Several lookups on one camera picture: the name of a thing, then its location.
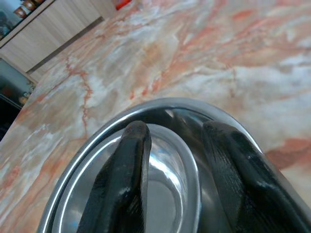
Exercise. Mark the round stainless steel bowl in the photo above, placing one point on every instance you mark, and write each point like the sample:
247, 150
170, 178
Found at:
165, 194

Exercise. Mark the dark glass-front cabinet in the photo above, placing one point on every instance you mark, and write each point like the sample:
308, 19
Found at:
11, 97

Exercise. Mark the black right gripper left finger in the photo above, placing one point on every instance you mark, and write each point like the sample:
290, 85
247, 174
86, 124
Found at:
121, 184

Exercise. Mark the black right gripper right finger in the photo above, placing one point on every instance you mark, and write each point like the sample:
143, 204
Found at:
247, 184

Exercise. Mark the light wooden cabinet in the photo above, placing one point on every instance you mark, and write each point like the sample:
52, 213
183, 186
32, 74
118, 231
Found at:
48, 31

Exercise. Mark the small red-lid spice jar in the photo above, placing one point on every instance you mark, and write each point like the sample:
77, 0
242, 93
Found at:
122, 3

